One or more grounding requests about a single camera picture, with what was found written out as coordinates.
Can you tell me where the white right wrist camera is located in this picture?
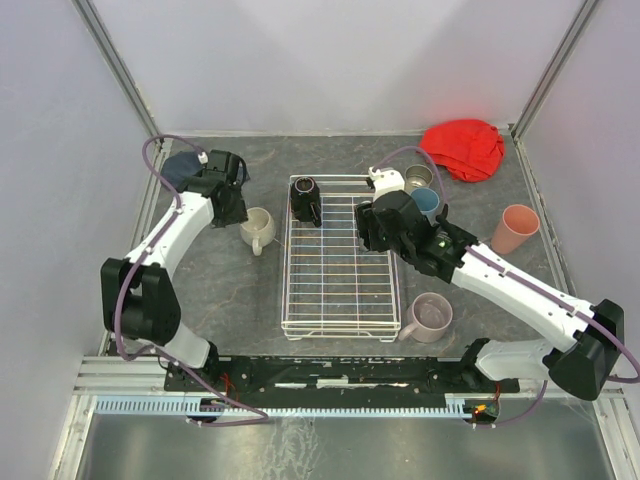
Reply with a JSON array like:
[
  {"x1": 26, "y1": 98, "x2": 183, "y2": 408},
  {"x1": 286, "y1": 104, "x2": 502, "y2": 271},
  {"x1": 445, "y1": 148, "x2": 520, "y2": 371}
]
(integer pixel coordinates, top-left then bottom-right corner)
[{"x1": 367, "y1": 167, "x2": 405, "y2": 201}]

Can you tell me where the pink plastic cup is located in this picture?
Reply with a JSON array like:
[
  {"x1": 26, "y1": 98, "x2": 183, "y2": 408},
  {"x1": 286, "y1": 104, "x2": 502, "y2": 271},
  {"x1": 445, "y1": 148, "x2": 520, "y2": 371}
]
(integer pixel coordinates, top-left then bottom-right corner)
[{"x1": 491, "y1": 204, "x2": 540, "y2": 255}]

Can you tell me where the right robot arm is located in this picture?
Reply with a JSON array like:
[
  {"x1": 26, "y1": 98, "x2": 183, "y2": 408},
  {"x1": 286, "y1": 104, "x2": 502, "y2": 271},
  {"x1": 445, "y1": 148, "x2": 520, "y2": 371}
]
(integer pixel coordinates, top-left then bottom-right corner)
[{"x1": 354, "y1": 191, "x2": 624, "y2": 401}]

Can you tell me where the cream ceramic mug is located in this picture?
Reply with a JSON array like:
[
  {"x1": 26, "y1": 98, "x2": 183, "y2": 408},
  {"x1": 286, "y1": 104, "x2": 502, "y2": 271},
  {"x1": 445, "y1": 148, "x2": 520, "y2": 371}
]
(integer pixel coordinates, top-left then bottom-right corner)
[{"x1": 240, "y1": 207, "x2": 275, "y2": 256}]

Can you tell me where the blue plastic cup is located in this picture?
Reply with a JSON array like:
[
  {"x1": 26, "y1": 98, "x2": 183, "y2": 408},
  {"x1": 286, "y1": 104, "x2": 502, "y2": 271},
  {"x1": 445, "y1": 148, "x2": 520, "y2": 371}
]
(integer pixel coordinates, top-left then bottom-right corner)
[{"x1": 410, "y1": 187, "x2": 440, "y2": 218}]

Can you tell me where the lilac ceramic mug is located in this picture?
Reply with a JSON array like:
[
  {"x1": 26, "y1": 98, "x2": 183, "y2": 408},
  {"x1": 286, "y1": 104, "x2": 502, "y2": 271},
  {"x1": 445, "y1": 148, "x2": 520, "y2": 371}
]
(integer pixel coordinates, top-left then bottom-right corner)
[{"x1": 397, "y1": 292, "x2": 453, "y2": 343}]

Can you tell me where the white slotted cable duct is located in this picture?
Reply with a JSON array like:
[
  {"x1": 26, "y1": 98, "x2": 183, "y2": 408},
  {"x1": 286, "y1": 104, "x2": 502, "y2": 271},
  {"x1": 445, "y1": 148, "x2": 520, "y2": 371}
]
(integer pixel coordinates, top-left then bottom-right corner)
[{"x1": 93, "y1": 394, "x2": 471, "y2": 419}]

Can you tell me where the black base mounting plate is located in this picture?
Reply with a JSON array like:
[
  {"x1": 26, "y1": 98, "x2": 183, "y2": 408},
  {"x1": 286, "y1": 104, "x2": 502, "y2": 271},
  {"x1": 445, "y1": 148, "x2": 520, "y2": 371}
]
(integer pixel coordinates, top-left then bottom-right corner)
[{"x1": 163, "y1": 352, "x2": 521, "y2": 407}]

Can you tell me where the black mug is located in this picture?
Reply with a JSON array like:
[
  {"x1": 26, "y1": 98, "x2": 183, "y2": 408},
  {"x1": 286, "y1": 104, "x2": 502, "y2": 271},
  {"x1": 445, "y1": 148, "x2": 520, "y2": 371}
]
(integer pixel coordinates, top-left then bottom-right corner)
[{"x1": 290, "y1": 176, "x2": 322, "y2": 228}]

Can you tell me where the white wire dish rack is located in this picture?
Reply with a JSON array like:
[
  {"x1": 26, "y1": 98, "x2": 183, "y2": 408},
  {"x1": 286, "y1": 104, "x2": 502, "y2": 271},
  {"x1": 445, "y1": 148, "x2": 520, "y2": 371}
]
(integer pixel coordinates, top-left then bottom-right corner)
[{"x1": 281, "y1": 174, "x2": 401, "y2": 342}]

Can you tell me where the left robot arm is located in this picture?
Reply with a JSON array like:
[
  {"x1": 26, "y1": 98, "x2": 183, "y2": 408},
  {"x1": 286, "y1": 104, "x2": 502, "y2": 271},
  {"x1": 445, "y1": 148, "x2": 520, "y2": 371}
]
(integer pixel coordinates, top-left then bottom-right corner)
[{"x1": 100, "y1": 150, "x2": 248, "y2": 380}]

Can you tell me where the red cloth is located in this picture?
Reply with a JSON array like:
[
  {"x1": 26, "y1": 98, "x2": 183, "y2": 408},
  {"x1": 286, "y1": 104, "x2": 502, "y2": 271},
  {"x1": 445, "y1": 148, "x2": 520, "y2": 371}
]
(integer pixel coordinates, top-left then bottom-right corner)
[{"x1": 419, "y1": 119, "x2": 506, "y2": 183}]

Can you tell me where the dark blue cloth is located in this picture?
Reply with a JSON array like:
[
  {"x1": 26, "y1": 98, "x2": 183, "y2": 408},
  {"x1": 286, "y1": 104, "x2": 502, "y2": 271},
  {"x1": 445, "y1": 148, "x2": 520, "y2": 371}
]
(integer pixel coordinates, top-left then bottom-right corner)
[{"x1": 161, "y1": 151, "x2": 250, "y2": 189}]

